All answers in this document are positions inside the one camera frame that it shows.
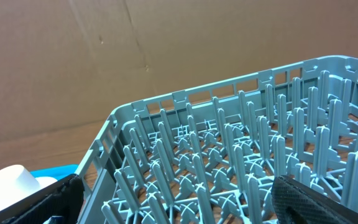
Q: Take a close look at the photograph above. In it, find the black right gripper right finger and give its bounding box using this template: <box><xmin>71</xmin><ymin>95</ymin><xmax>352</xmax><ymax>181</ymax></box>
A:
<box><xmin>272</xmin><ymin>175</ymin><xmax>358</xmax><ymax>224</ymax></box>

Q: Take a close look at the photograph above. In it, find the teal plastic serving tray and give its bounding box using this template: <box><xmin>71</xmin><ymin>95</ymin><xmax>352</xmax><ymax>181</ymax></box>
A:
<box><xmin>0</xmin><ymin>164</ymin><xmax>80</xmax><ymax>191</ymax></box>

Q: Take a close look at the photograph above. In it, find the grey plastic dishwasher rack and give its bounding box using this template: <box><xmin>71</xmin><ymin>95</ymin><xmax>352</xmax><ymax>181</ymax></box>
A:
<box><xmin>76</xmin><ymin>55</ymin><xmax>358</xmax><ymax>223</ymax></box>

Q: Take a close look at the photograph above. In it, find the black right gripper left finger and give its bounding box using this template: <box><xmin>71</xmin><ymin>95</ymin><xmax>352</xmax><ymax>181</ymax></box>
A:
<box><xmin>0</xmin><ymin>174</ymin><xmax>85</xmax><ymax>224</ymax></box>

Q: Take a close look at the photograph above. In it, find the white paper cup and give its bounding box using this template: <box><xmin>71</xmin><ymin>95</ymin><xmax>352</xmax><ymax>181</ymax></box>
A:
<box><xmin>0</xmin><ymin>164</ymin><xmax>57</xmax><ymax>211</ymax></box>

